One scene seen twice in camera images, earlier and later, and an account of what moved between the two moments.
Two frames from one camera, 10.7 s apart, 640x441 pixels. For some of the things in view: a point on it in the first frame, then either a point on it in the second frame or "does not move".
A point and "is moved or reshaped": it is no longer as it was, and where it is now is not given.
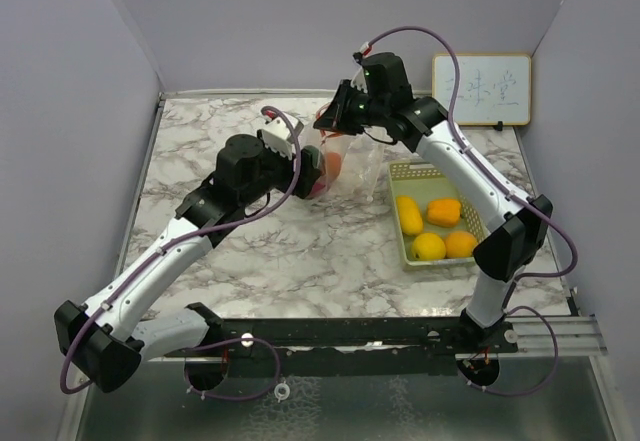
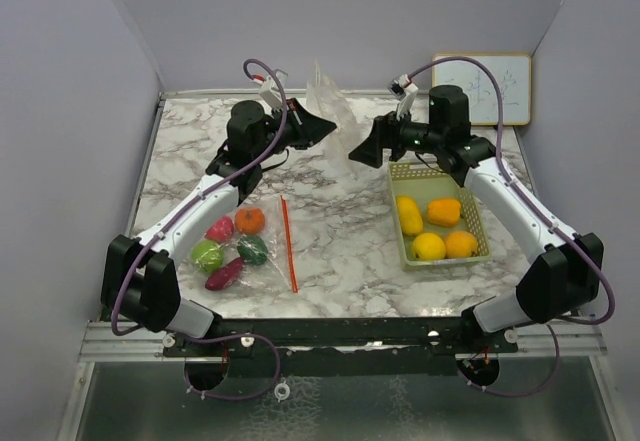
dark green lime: x=316 y=156 -> x=253 y=249
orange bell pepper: x=444 y=212 does not move
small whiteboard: x=493 y=87 does not move
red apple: x=317 y=186 is moved or reshaped
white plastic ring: x=281 y=396 does not move
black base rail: x=357 y=347 does not move
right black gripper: x=333 y=118 -> x=384 y=135
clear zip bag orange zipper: x=352 y=161 -> x=248 y=249
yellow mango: x=410 y=215 does not move
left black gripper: x=306 y=174 -> x=309 y=129
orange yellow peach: x=460 y=244 does not move
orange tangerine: x=333 y=165 -> x=250 y=221
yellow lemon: x=429 y=247 does not move
